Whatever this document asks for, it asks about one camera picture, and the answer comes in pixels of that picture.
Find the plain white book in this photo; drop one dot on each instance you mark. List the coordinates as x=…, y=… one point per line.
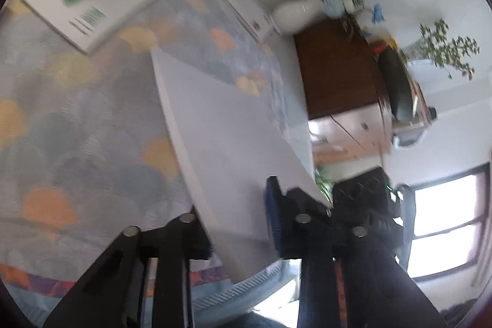
x=230, y=139

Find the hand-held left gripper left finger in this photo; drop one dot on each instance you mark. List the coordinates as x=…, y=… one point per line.
x=180, y=239

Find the light wooden drawer unit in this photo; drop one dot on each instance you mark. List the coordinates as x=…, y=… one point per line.
x=346, y=136

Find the window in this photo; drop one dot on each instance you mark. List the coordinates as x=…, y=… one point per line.
x=446, y=205

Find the yellow red desk item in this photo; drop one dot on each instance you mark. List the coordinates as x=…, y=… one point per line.
x=388, y=43

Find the dark green chair back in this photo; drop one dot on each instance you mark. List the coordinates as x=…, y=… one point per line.
x=396, y=86

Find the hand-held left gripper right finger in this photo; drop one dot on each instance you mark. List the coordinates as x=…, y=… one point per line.
x=273, y=212

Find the white book green code print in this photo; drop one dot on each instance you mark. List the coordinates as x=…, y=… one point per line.
x=111, y=16

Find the small potted green plant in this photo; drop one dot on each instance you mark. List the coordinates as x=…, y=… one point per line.
x=323, y=182

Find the printed blanket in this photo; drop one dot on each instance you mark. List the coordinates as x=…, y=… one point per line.
x=77, y=120

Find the brown wooden desk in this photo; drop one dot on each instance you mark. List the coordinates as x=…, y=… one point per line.
x=338, y=74

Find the white ribbed vase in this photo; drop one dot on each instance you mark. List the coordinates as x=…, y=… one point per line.
x=296, y=15

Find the leafy branch plant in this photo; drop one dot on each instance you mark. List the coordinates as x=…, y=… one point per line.
x=449, y=47

